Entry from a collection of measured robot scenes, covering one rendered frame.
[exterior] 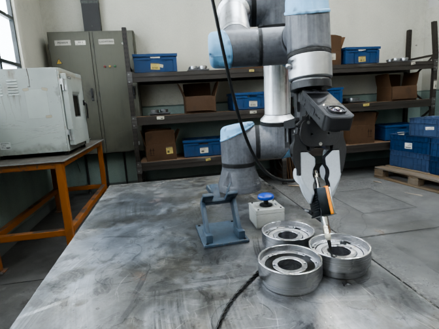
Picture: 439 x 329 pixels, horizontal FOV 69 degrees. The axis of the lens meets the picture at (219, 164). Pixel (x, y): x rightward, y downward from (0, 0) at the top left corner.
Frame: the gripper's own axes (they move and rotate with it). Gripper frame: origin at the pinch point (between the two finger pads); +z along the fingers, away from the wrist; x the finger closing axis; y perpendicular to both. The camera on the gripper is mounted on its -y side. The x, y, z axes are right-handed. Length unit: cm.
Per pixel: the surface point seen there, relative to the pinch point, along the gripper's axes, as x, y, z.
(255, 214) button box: 6.4, 21.7, 6.9
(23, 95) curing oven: 129, 198, -56
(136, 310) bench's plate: 31.9, -3.6, 14.4
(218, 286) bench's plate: 18.8, -0.4, 13.7
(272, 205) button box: 1.4, 24.0, 5.5
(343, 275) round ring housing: -1.9, -3.3, 13.1
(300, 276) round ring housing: 7.0, -7.0, 10.7
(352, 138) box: -216, 357, -13
